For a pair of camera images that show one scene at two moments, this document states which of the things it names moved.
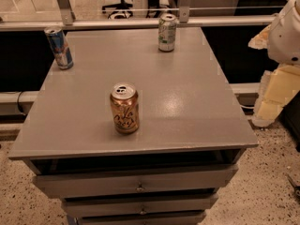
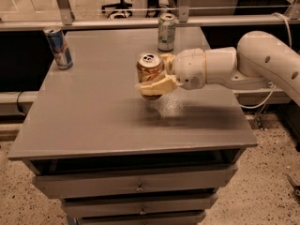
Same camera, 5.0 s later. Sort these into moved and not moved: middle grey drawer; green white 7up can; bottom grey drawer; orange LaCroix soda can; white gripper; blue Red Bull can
Moved: orange LaCroix soda can; white gripper
Not moved: green white 7up can; blue Red Bull can; bottom grey drawer; middle grey drawer
